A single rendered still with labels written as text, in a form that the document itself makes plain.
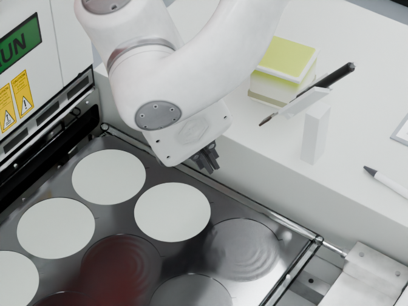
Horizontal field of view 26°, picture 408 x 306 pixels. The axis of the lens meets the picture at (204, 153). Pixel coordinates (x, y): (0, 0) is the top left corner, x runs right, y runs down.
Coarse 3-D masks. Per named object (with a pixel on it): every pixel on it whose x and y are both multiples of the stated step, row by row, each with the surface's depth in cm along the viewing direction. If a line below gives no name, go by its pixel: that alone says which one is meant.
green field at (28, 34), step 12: (36, 24) 110; (12, 36) 107; (24, 36) 109; (36, 36) 111; (0, 48) 106; (12, 48) 108; (24, 48) 110; (0, 60) 107; (12, 60) 109; (0, 72) 108
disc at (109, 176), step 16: (96, 160) 123; (112, 160) 123; (128, 160) 123; (80, 176) 121; (96, 176) 121; (112, 176) 121; (128, 176) 121; (144, 176) 121; (80, 192) 119; (96, 192) 119; (112, 192) 119; (128, 192) 119
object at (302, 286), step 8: (304, 272) 116; (296, 280) 115; (304, 280) 115; (312, 280) 115; (320, 280) 115; (296, 288) 116; (304, 288) 115; (312, 288) 114; (320, 288) 114; (328, 288) 114; (304, 296) 116; (312, 296) 115; (320, 296) 114
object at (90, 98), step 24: (96, 96) 128; (72, 120) 125; (96, 120) 132; (24, 144) 119; (48, 144) 123; (72, 144) 129; (0, 168) 116; (48, 168) 126; (24, 192) 123; (0, 216) 120
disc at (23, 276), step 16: (0, 256) 112; (16, 256) 112; (0, 272) 110; (16, 272) 110; (32, 272) 110; (0, 288) 108; (16, 288) 108; (32, 288) 108; (0, 304) 107; (16, 304) 107
